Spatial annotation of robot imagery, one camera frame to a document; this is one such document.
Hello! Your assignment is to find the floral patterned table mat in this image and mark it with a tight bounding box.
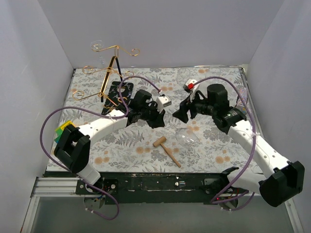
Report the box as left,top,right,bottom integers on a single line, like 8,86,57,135
46,65,270,174

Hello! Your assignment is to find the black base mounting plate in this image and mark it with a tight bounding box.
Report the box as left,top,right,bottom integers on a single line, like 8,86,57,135
76,167,237,205

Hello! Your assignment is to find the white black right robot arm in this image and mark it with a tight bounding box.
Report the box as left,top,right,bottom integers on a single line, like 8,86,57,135
173,80,305,207

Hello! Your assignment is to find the aluminium frame rail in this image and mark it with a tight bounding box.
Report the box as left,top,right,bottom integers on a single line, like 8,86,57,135
31,178,79,197

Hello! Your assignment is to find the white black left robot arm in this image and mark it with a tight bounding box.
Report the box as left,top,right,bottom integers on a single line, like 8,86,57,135
54,90,172,194

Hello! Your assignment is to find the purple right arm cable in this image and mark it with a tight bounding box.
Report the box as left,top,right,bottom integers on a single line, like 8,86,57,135
194,76,257,211

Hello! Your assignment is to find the clear wine glass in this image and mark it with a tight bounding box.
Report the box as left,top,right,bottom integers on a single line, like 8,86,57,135
176,67,191,87
169,122,200,150
90,40,106,68

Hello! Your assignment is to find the wooden toy mallet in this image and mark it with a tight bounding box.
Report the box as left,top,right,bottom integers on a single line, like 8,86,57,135
153,136,181,168

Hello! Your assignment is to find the black marbled rack base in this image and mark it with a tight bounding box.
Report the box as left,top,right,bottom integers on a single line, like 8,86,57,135
102,81,134,115

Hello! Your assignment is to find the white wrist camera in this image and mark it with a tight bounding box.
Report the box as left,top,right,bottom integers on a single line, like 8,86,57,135
183,79,199,102
155,94,172,113

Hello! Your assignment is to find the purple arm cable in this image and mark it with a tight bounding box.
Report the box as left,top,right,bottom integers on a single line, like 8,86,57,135
194,76,257,211
40,75,162,220

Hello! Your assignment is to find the gold wire wine glass rack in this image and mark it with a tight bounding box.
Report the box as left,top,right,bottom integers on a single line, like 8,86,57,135
72,45,140,102

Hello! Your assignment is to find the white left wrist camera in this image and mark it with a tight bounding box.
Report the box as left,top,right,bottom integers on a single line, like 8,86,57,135
155,94,172,113

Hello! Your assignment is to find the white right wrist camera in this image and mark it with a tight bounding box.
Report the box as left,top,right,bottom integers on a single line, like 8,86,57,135
183,79,199,102

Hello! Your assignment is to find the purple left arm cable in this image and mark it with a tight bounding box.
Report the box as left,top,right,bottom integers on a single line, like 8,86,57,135
40,75,162,220

